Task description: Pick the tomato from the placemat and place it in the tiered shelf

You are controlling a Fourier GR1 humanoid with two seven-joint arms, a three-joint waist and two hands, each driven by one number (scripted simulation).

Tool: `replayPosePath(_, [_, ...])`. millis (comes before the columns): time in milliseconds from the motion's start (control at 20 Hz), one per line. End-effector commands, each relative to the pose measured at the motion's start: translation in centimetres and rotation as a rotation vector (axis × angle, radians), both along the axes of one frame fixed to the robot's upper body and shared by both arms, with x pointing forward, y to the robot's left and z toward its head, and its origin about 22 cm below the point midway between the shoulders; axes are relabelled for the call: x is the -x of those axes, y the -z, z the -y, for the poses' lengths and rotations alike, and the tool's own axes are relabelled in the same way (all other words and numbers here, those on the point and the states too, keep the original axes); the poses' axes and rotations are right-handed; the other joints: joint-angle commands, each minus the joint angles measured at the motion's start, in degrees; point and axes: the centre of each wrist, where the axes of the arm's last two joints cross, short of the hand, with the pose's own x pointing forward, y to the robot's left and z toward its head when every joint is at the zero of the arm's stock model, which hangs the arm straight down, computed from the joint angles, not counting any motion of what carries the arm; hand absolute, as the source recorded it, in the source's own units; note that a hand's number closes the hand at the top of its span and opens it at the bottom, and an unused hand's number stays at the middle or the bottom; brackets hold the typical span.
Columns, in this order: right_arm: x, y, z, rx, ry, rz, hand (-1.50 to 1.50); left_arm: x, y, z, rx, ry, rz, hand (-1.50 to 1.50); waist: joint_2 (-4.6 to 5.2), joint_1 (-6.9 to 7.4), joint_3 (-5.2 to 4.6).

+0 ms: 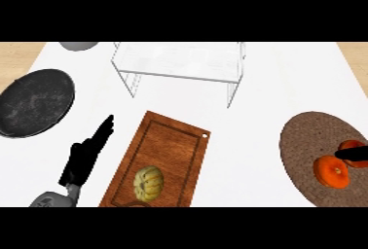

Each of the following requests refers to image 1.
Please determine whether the brown wooden cutting board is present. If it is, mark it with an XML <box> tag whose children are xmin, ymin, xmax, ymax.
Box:
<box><xmin>97</xmin><ymin>110</ymin><xmax>212</xmax><ymax>208</ymax></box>

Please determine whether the white wire tiered shelf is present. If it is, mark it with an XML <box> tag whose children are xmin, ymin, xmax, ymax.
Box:
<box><xmin>109</xmin><ymin>42</ymin><xmax>246</xmax><ymax>110</ymax></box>

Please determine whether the grey bowl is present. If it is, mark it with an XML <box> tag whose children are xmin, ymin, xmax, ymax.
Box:
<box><xmin>57</xmin><ymin>42</ymin><xmax>100</xmax><ymax>53</ymax></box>

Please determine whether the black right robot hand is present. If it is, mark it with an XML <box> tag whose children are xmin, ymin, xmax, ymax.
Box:
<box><xmin>334</xmin><ymin>146</ymin><xmax>368</xmax><ymax>162</ymax></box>

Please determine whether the round dark grey plate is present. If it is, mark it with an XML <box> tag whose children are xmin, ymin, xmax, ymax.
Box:
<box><xmin>0</xmin><ymin>68</ymin><xmax>76</xmax><ymax>139</ymax></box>

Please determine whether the orange-red tomato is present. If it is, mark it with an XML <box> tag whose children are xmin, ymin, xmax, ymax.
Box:
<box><xmin>311</xmin><ymin>139</ymin><xmax>368</xmax><ymax>190</ymax></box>

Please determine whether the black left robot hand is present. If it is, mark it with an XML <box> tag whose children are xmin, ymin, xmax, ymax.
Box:
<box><xmin>57</xmin><ymin>114</ymin><xmax>116</xmax><ymax>188</ymax></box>

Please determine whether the yellow-green squash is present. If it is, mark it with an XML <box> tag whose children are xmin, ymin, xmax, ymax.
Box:
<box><xmin>131</xmin><ymin>165</ymin><xmax>165</xmax><ymax>202</ymax></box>

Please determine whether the round brown placemat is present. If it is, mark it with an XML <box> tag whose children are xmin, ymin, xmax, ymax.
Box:
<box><xmin>279</xmin><ymin>111</ymin><xmax>368</xmax><ymax>208</ymax></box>

